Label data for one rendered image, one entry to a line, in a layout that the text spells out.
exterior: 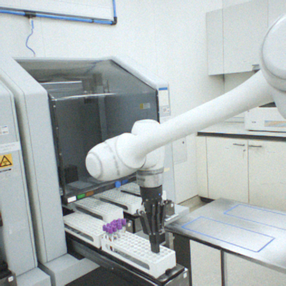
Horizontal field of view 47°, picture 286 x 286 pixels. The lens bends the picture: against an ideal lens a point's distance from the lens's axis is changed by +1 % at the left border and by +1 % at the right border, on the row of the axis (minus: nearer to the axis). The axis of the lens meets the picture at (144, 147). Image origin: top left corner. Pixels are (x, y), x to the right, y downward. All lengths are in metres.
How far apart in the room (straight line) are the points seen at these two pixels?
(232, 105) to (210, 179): 3.04
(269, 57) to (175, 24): 3.11
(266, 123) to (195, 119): 2.57
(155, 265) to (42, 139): 0.65
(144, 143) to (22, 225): 0.71
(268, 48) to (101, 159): 0.49
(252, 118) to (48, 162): 2.45
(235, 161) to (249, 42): 1.26
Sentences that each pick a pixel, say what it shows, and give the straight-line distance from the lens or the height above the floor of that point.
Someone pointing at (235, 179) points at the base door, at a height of 0.37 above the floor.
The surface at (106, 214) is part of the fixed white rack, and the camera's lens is 1.52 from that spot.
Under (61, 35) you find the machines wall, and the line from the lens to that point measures 2.72.
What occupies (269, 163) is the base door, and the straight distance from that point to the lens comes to 3.42.
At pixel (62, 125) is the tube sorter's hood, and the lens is 1.36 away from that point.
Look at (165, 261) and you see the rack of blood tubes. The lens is 1.13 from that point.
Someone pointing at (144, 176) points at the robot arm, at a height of 1.15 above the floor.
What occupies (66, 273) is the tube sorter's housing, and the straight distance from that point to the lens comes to 1.43.
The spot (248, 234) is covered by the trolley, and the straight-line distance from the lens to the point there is 1.39.
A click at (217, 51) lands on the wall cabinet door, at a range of 3.95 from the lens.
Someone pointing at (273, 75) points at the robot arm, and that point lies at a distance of 0.54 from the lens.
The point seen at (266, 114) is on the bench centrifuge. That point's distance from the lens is 3.35.
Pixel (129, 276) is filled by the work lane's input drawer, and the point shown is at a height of 0.78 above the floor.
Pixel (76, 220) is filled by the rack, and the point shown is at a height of 0.86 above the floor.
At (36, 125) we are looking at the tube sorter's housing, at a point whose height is 1.30.
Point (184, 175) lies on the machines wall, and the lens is 3.74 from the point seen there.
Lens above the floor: 1.42
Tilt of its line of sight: 11 degrees down
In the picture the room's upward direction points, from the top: 4 degrees counter-clockwise
